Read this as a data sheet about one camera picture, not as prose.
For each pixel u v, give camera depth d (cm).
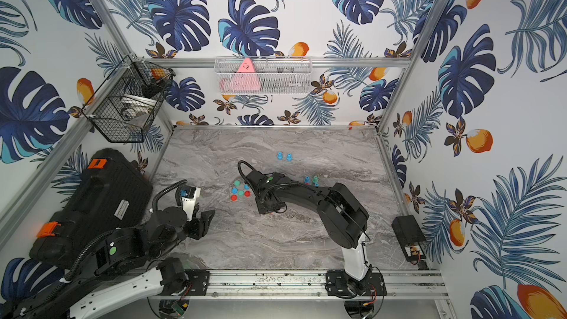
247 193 97
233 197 95
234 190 98
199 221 58
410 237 88
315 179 99
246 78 90
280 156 107
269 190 61
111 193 73
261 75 93
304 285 76
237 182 100
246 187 73
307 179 98
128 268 45
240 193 97
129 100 78
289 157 106
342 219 49
